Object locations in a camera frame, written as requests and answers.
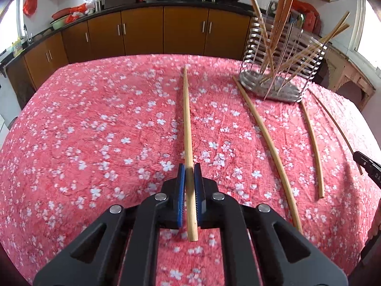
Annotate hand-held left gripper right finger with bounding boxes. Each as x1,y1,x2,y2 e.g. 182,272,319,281
193,163,349,286

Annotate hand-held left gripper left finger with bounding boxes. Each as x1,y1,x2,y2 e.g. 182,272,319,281
33,163,186,286

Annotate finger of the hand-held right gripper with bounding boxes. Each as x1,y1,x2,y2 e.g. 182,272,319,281
353,151,372,173

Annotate metal wire utensil holder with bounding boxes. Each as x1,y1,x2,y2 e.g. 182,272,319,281
240,1,328,104

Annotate person's right hand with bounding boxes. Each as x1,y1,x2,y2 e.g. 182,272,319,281
368,198,381,242

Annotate cream wooden side table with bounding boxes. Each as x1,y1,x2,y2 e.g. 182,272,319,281
323,46,376,111

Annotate red floral tablecloth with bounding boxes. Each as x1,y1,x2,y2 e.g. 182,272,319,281
0,54,381,286

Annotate red sauce bottle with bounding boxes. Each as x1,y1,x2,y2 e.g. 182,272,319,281
306,11,322,35

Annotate wooden base cabinets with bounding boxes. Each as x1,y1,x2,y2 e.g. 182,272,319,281
6,4,253,90

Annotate green basin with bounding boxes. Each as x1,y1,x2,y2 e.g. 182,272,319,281
50,18,70,30

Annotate red basin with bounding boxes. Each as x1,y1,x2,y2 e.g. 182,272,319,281
52,7,73,20

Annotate red hanging plastic bag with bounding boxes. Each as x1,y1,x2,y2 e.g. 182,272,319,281
23,0,38,15

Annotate window with white frame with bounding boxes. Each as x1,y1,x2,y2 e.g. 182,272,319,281
0,4,26,51
350,0,381,72

